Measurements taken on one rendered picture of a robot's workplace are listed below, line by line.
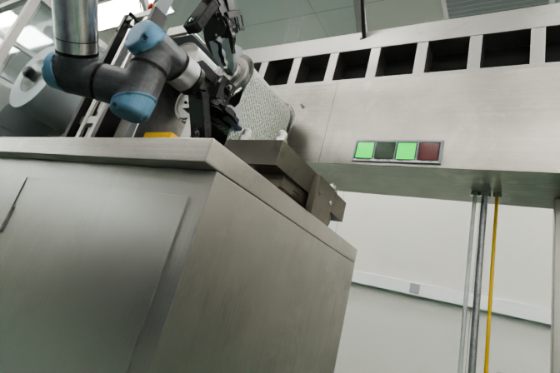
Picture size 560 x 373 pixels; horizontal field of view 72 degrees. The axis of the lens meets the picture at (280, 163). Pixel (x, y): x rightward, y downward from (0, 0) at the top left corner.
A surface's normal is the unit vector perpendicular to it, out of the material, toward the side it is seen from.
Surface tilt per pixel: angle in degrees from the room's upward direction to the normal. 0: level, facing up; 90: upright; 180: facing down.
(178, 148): 90
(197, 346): 90
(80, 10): 121
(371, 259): 90
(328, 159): 90
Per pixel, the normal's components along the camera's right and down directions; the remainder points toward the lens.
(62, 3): -0.08, 0.47
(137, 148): -0.47, -0.42
